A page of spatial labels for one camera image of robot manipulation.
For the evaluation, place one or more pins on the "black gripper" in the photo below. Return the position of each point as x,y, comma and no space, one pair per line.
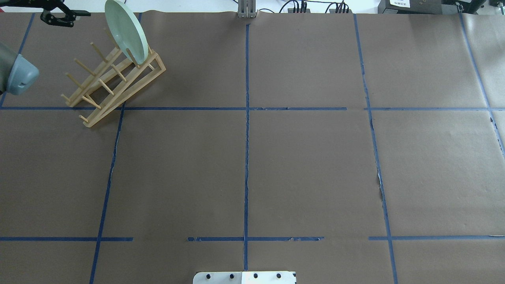
56,17

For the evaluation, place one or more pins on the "aluminium frame post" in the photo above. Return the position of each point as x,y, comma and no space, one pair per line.
246,9

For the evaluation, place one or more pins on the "black computer box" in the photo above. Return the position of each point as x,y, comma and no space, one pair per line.
430,7

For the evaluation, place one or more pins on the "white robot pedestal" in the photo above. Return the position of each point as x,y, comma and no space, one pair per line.
246,277

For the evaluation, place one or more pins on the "pale green plate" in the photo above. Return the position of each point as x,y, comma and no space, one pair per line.
126,31

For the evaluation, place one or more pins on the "wooden dish rack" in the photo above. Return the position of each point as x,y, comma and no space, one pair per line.
112,82

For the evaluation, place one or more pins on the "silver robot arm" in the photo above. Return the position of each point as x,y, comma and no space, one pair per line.
17,74

